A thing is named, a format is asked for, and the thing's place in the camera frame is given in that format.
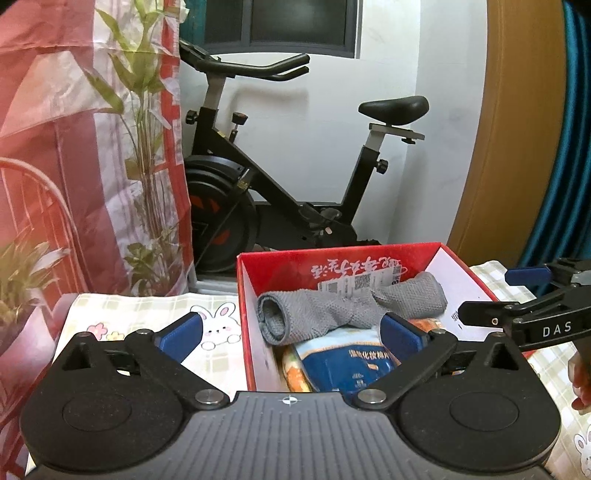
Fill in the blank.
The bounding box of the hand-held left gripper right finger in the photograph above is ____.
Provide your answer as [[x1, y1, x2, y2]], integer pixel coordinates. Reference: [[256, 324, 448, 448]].
[[353, 311, 532, 411]]

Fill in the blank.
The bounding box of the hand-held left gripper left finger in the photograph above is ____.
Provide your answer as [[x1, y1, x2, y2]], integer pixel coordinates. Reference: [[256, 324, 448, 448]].
[[55, 311, 232, 410]]

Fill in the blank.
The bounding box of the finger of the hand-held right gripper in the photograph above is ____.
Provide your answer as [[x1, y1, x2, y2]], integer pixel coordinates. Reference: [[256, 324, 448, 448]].
[[505, 258, 578, 289], [459, 299, 525, 328]]

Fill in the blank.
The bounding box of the light blue cotton pad packet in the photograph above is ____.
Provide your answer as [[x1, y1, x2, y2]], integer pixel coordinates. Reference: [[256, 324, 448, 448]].
[[295, 337, 398, 393]]

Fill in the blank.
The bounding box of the grey knit sock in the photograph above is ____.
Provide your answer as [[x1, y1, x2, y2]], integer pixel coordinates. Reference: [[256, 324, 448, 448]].
[[256, 271, 448, 346]]

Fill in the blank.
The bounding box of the orange and blue snack packet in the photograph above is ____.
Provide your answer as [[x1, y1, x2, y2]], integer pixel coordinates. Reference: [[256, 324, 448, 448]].
[[281, 318, 438, 393]]

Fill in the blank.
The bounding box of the red strawberry print box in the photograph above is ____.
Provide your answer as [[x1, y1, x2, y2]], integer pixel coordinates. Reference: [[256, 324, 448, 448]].
[[236, 241, 505, 394]]

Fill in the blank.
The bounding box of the person's right hand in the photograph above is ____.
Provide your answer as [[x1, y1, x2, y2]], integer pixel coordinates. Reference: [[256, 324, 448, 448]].
[[570, 353, 591, 412]]

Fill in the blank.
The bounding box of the green checked rabbit tablecloth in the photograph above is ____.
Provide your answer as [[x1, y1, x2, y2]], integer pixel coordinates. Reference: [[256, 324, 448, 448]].
[[28, 261, 591, 480]]

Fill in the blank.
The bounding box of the black exercise bike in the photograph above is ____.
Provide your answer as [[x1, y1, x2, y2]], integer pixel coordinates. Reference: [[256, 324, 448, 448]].
[[179, 39, 430, 273]]

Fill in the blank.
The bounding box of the wooden door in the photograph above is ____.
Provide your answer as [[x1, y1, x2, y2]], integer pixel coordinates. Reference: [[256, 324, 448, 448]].
[[448, 0, 573, 268]]

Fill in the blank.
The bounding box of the blue curtain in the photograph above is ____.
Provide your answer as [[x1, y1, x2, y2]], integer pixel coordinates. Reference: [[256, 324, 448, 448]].
[[517, 0, 591, 269]]

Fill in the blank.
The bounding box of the red plant print curtain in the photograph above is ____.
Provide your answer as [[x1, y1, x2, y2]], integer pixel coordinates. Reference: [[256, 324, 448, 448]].
[[0, 0, 195, 480]]

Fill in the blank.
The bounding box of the dark window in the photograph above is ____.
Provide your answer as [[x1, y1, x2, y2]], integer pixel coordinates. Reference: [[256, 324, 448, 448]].
[[178, 0, 363, 58]]

